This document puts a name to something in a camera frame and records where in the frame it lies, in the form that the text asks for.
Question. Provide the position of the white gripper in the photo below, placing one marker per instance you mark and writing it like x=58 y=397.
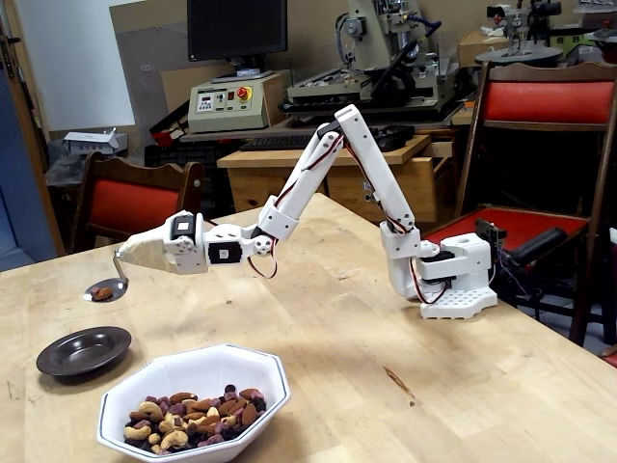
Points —
x=163 y=251

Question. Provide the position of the beige masking tape wrap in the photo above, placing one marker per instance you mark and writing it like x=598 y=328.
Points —
x=149 y=260

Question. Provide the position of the bent metal spoon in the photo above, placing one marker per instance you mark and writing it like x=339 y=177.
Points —
x=118 y=288

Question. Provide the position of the brown almond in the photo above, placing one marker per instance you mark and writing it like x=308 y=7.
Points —
x=103 y=293

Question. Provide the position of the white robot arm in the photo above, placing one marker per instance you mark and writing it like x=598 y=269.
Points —
x=381 y=178

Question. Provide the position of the small wooden red-cushion chair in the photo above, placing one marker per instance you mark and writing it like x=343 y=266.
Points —
x=135 y=205

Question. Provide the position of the black plastic crate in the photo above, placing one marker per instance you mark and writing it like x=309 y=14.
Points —
x=178 y=155

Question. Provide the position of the black red-edged case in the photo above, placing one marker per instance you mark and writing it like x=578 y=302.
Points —
x=166 y=132

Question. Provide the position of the clear plastic bag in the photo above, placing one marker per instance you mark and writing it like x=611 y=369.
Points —
x=62 y=171

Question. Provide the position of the white paper model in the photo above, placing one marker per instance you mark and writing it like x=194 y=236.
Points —
x=91 y=142

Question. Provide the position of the light wooden workbench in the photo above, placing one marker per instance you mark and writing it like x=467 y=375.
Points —
x=255 y=178

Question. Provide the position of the dark round plate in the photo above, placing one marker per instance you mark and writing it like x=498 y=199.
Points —
x=82 y=349

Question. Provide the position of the white octagonal bowl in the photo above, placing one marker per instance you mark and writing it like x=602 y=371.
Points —
x=193 y=366

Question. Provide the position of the blue door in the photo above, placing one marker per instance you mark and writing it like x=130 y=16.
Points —
x=19 y=193

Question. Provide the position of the beige control box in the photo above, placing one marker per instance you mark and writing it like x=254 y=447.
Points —
x=226 y=116

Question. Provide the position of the brown cardboard sheet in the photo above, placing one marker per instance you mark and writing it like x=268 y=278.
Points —
x=176 y=91

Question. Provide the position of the black keyboard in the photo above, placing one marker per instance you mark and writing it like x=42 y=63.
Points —
x=279 y=142

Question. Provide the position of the grey board panel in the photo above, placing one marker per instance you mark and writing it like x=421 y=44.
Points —
x=144 y=72

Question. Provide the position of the mixed nuts and fruit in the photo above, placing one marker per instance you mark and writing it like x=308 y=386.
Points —
x=193 y=424

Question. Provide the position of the white board panel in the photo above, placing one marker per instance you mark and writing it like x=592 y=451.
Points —
x=72 y=62

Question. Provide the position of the black computer monitor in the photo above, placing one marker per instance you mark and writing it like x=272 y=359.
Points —
x=236 y=29

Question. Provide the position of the black plastic tray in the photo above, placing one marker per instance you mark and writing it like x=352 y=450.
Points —
x=395 y=137

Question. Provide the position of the beige milling machine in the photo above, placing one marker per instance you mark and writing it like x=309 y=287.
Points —
x=371 y=38

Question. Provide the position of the robot controller circuit board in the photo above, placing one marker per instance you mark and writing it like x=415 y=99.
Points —
x=489 y=231

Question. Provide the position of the brown cardboard box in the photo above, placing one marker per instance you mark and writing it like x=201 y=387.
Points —
x=474 y=48

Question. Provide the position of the large wooden red-cushion chair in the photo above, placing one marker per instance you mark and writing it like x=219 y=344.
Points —
x=544 y=101

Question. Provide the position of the small mechanical device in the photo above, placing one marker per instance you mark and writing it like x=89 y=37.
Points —
x=516 y=24

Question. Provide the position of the green box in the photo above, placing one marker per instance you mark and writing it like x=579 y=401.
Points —
x=573 y=41

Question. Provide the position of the red object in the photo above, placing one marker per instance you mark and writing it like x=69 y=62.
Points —
x=611 y=359

